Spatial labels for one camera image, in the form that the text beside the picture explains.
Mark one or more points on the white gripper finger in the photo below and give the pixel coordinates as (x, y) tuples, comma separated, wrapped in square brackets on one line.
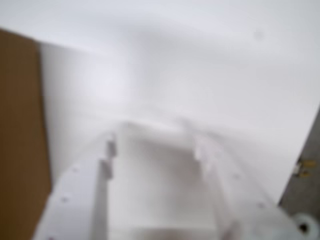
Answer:
[(80, 200), (237, 205)]

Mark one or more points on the brown cardboard box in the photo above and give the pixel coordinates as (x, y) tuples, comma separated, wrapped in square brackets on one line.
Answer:
[(20, 125)]

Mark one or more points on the white round plastic part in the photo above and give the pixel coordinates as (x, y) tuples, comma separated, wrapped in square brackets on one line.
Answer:
[(303, 223)]

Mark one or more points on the yellow black connector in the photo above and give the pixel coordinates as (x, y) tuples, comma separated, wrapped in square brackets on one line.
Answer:
[(303, 167)]

